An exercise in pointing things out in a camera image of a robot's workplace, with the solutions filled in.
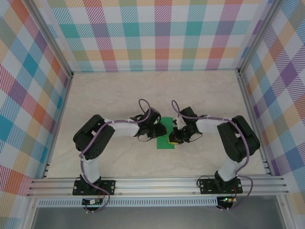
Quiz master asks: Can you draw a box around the small black circuit board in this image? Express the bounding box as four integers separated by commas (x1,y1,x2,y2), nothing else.
81,198,103,206

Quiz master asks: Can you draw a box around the aluminium table side rail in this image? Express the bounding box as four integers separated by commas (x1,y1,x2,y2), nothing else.
237,71,274,177
41,73,74,179

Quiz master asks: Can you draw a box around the green paper sheet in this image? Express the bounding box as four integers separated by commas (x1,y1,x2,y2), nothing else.
156,116,176,150

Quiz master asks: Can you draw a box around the aluminium mounting rail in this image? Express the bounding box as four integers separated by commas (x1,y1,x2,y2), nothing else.
26,176,290,198

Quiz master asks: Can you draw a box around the slotted grey cable duct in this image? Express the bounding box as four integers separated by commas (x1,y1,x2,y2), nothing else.
37,197,219,208

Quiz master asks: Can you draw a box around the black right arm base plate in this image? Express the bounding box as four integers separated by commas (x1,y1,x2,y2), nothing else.
198,177,244,195

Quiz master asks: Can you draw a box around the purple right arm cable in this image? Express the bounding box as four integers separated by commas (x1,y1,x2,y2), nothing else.
171,100,254,212

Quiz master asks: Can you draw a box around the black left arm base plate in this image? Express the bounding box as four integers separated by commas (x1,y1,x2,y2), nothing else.
72,179,116,197

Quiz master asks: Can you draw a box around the aluminium frame post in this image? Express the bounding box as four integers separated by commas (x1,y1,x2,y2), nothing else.
23,0,74,81
234,0,286,77

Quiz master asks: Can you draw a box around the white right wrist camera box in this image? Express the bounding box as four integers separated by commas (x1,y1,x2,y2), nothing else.
173,116,188,131

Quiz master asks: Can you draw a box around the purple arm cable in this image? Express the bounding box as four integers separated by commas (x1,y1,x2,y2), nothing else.
171,100,254,212
78,98,158,214

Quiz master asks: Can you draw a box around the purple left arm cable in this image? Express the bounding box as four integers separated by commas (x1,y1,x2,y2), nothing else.
78,98,158,214

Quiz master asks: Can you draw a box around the grey metal sheet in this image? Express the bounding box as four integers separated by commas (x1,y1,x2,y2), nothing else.
23,198,290,229

